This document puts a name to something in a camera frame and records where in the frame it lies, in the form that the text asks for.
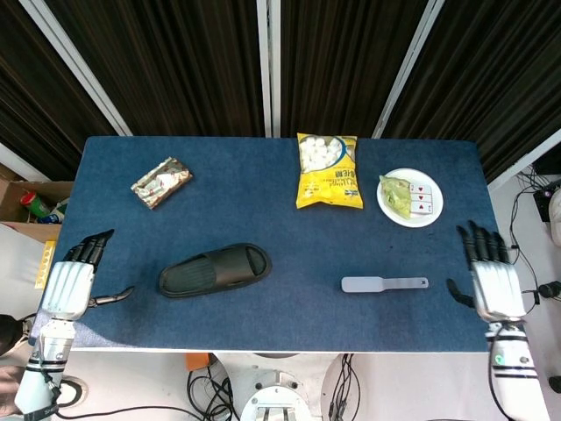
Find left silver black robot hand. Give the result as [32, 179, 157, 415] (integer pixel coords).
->
[38, 228, 136, 321]

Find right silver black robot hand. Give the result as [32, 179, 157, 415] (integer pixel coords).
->
[445, 219, 527, 324]

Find grey shoehorn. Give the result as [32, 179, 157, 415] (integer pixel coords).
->
[340, 275, 430, 294]

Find black rubber slipper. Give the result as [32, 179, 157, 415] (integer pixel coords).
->
[158, 242, 273, 299]

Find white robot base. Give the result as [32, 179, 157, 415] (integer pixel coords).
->
[238, 353, 325, 421]

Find yellow perforated strip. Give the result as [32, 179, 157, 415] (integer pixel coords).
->
[34, 239, 58, 289]

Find green can with red lid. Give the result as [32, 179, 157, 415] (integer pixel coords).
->
[20, 189, 52, 218]

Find brown cardboard box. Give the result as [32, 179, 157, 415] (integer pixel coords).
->
[0, 180, 75, 245]

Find white round plate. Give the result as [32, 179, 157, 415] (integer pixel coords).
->
[376, 167, 445, 228]

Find playing cards with red hearts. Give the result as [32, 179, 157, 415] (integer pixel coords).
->
[407, 182, 439, 216]

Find green snack packet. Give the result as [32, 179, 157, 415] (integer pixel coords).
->
[379, 174, 413, 221]

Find silver red snack packet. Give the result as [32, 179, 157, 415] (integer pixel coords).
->
[129, 157, 194, 211]

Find orange block under table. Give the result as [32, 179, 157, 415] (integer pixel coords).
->
[184, 352, 212, 372]

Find blue table cloth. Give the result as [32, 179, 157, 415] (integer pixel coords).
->
[32, 135, 501, 352]

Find yellow marshmallow bag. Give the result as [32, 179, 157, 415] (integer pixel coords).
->
[295, 132, 366, 211]

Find black floor cables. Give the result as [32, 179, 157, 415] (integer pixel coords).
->
[508, 168, 554, 317]

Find black cable bundle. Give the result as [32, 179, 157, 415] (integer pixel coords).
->
[187, 366, 242, 421]
[326, 353, 363, 421]

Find white diagonal frame post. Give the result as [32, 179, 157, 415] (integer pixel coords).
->
[371, 0, 446, 139]
[19, 0, 132, 137]

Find white vertical frame post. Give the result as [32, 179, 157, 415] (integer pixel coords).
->
[256, 0, 281, 138]

